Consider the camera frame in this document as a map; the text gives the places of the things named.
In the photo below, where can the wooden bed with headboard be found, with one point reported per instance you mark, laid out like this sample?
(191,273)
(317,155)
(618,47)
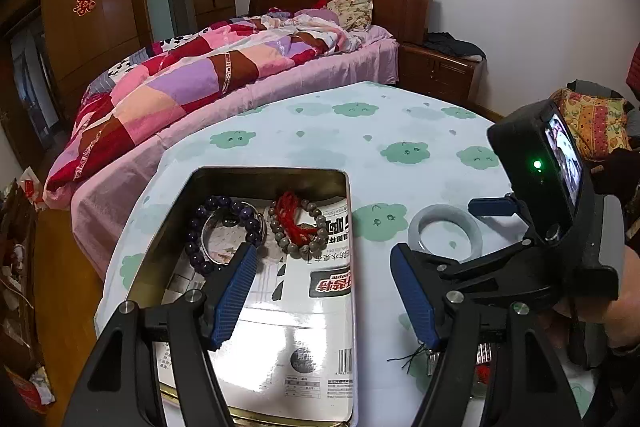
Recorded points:
(101,205)

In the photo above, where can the cloud print tablecloth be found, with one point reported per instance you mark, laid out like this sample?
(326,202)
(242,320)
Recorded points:
(401,152)

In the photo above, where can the wicker chair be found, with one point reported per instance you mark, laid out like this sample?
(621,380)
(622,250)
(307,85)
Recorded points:
(593,88)

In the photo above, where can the yellow orange floral cushion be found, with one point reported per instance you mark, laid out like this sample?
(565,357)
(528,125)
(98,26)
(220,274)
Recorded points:
(598,125)

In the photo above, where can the pink metal tin box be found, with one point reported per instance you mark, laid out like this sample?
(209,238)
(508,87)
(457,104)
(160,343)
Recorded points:
(165,273)

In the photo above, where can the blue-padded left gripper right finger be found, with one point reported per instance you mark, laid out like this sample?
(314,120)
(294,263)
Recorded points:
(422,304)

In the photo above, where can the person's right hand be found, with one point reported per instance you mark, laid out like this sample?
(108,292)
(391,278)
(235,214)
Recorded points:
(620,317)

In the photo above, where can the red double happiness sticker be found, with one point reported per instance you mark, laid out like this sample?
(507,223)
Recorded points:
(83,7)

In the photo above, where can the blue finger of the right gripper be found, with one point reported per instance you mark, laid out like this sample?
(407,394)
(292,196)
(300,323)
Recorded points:
(505,206)

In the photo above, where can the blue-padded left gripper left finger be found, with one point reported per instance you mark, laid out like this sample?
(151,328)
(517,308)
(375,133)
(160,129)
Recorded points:
(226,289)

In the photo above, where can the dark clothes on nightstand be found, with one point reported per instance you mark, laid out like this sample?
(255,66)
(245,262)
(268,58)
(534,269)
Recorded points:
(445,43)

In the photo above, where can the red string knot charm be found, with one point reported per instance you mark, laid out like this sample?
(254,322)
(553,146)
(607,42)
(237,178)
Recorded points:
(286,211)

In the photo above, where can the black camera with screen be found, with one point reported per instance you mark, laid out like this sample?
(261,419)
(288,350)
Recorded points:
(542,163)

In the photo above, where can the white paper in tin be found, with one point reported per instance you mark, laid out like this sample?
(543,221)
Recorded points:
(290,360)

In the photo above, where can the patchwork pink quilt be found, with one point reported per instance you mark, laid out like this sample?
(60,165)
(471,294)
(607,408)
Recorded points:
(152,95)

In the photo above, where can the floral pillow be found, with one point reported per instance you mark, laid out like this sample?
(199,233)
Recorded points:
(353,15)

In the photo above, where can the pale jade bangle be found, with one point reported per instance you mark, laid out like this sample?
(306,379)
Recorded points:
(446,231)

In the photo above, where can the wooden nightstand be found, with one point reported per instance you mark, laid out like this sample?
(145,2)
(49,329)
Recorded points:
(437,75)

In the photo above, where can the silver stretch watch band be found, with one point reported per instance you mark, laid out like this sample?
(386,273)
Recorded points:
(482,365)

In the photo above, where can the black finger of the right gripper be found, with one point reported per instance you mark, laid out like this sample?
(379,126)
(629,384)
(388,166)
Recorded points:
(426,270)

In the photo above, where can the silver bangle in tin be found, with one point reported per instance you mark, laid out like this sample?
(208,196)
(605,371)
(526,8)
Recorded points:
(226,228)

